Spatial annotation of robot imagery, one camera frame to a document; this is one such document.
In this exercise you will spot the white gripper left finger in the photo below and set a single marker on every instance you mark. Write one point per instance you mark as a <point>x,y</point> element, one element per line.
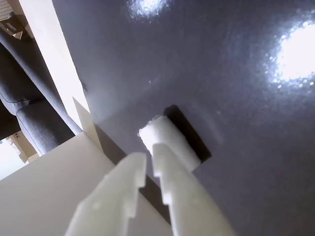
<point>115,194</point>

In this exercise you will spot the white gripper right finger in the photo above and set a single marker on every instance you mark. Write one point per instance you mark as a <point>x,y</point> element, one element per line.
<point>182,196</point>

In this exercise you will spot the black table mat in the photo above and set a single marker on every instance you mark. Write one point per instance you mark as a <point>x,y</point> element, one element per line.
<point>197,73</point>

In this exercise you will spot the grey fabric sofa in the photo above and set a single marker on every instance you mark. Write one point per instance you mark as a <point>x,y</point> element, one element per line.
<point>24,81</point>

